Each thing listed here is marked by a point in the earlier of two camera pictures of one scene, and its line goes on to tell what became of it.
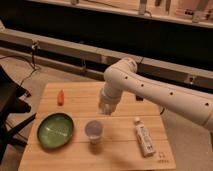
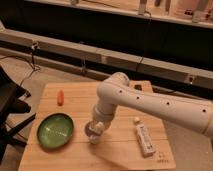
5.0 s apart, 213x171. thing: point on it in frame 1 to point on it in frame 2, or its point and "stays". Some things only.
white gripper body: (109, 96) to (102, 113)
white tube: (145, 138) stays
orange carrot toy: (60, 98) stays
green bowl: (55, 130) stays
